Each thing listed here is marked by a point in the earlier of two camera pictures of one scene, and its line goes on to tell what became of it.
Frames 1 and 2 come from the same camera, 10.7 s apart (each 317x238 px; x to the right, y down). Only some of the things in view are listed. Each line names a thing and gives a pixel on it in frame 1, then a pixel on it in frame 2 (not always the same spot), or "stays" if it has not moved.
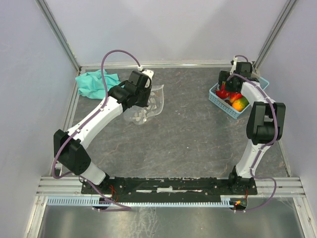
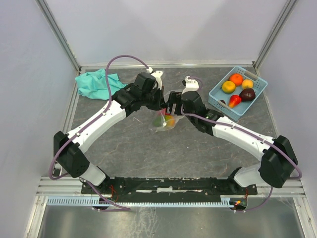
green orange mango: (240, 104) to (164, 121)
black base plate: (170, 187) stays
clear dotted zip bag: (138, 114) to (162, 121)
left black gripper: (144, 103) to (161, 103)
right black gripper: (223, 76) to (174, 98)
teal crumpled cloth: (90, 84) stays
